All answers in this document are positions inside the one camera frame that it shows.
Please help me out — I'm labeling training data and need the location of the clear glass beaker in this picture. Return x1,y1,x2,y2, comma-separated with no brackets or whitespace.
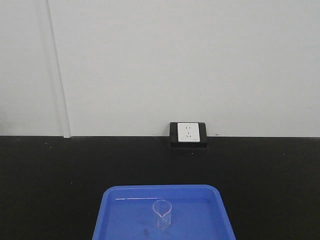
152,199,173,230

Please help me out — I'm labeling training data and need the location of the blue plastic tray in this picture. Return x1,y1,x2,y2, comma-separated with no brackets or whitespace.
92,184,236,240

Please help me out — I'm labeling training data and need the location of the black socket housing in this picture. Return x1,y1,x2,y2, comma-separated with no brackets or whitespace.
169,122,208,149

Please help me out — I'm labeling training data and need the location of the white wall power socket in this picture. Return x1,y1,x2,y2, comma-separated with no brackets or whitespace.
177,122,200,143

